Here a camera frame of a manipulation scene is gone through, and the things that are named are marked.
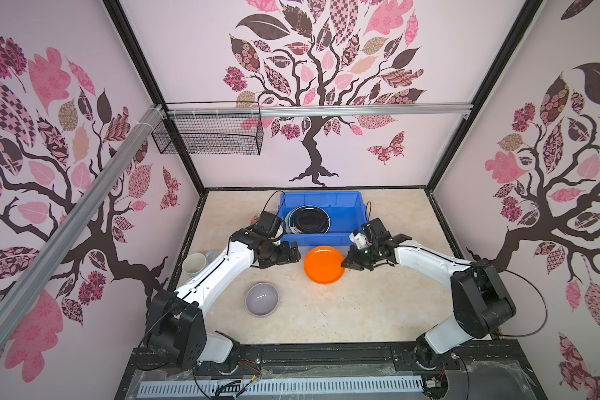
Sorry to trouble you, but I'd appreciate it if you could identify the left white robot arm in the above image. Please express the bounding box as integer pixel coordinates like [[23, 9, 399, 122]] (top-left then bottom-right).
[[142, 211, 301, 373]]

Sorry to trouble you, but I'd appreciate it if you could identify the lavender grey bowl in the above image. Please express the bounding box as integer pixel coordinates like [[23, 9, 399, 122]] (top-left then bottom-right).
[[245, 282, 279, 318]]

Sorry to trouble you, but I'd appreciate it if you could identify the cream mug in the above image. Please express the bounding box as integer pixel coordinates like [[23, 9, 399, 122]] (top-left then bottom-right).
[[182, 252, 215, 278]]

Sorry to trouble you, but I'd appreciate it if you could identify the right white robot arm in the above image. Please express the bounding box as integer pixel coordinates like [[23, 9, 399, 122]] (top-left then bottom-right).
[[342, 218, 517, 370]]

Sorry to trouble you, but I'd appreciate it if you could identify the aluminium rail back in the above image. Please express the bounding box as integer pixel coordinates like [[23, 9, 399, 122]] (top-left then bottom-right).
[[163, 102, 473, 118]]

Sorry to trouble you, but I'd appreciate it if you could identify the black wire basket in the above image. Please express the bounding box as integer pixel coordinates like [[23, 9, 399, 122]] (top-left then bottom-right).
[[152, 100, 264, 156]]

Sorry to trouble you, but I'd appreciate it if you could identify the white plate green rim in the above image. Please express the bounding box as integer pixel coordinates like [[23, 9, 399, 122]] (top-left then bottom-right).
[[284, 209, 294, 234]]

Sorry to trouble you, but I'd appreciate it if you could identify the blue plastic bin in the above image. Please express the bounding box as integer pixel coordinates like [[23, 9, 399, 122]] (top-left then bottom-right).
[[278, 191, 367, 248]]

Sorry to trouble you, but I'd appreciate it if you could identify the aluminium rail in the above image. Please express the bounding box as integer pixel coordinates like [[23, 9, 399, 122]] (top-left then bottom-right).
[[0, 104, 164, 350], [163, 102, 473, 118]]

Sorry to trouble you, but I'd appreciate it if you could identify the aluminium rail left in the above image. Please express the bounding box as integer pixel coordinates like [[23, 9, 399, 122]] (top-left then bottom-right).
[[0, 104, 164, 350]]

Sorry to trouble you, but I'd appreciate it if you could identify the white vented cable duct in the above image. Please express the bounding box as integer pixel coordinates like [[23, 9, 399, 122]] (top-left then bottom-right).
[[136, 376, 423, 399]]

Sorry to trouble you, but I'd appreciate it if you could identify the black plate orange underside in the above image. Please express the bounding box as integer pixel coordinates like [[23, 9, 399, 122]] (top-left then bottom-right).
[[288, 206, 331, 234]]

